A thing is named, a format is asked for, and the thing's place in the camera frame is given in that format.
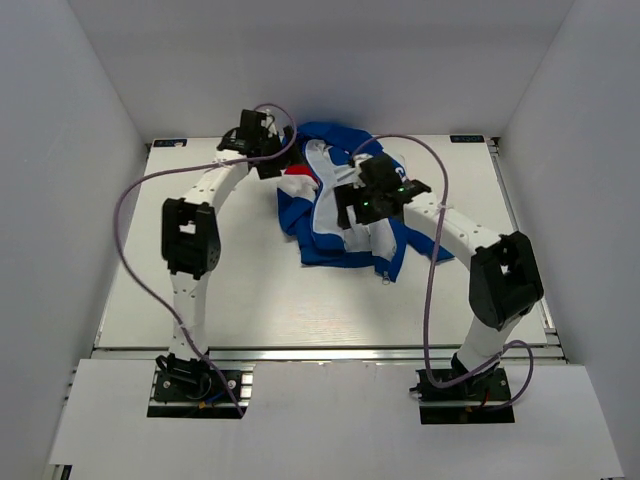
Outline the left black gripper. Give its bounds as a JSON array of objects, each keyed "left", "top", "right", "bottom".
[{"left": 256, "top": 126, "right": 307, "bottom": 180}]

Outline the blue white red jacket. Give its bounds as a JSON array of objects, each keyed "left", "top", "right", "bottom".
[{"left": 276, "top": 122, "right": 454, "bottom": 282}]

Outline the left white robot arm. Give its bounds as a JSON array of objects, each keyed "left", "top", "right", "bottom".
[{"left": 161, "top": 103, "right": 301, "bottom": 361}]

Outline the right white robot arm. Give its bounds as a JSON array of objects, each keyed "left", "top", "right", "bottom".
[{"left": 334, "top": 154, "right": 544, "bottom": 399}]

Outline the left blue table label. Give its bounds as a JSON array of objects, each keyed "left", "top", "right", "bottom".
[{"left": 152, "top": 138, "right": 187, "bottom": 148}]

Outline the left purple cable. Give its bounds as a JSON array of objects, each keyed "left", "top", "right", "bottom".
[{"left": 113, "top": 103, "right": 299, "bottom": 419}]

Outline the purple cable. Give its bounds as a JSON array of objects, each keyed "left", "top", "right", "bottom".
[
  {"left": 349, "top": 133, "right": 535, "bottom": 414},
  {"left": 113, "top": 103, "right": 299, "bottom": 419}
]

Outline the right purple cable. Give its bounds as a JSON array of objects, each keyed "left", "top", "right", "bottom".
[{"left": 349, "top": 133, "right": 535, "bottom": 414}]

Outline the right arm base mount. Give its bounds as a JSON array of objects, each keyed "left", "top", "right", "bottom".
[{"left": 409, "top": 366, "right": 515, "bottom": 425}]

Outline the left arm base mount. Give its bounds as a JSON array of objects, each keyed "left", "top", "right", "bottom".
[{"left": 147, "top": 354, "right": 251, "bottom": 420}]

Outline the aluminium front rail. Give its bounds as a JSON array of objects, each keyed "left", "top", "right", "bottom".
[{"left": 89, "top": 336, "right": 567, "bottom": 366}]

